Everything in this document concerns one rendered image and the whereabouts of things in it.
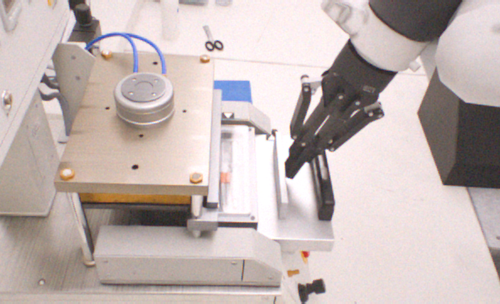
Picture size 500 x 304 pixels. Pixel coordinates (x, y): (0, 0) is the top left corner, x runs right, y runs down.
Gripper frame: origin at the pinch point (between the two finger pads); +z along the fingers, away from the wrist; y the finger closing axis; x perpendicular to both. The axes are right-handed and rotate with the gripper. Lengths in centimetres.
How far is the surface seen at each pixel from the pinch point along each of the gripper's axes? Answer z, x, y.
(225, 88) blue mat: 30, 52, -2
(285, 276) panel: 11.4, -13.4, 2.8
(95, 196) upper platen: 7.4, -10.9, -26.8
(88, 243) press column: 14.0, -13.8, -25.8
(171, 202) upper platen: 4.9, -10.7, -17.3
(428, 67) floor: 62, 178, 130
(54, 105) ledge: 39, 36, -40
